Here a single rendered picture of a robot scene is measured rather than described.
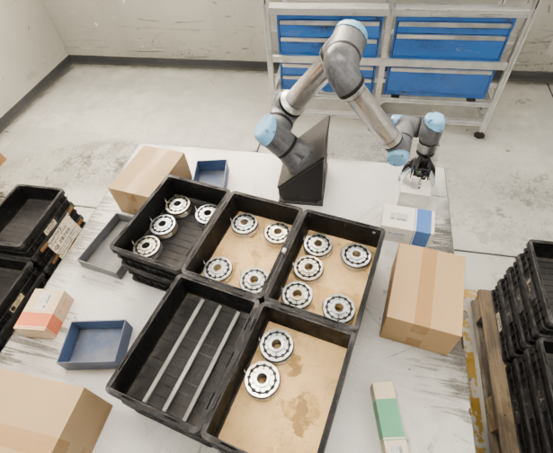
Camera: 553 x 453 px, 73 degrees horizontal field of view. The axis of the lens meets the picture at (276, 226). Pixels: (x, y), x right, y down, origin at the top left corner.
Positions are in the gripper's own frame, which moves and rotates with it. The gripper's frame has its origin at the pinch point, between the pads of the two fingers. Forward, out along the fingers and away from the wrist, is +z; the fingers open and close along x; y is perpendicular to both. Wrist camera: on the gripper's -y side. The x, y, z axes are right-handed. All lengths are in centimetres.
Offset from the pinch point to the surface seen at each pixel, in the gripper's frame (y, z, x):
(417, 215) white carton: 21.7, -2.7, 1.8
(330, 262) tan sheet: 55, -7, -27
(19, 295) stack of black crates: 84, 34, -173
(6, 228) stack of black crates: 55, 27, -202
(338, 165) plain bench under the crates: -10.2, 6.2, -35.8
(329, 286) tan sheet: 65, -7, -25
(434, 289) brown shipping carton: 59, -10, 8
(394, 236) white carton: 30.2, 3.1, -5.4
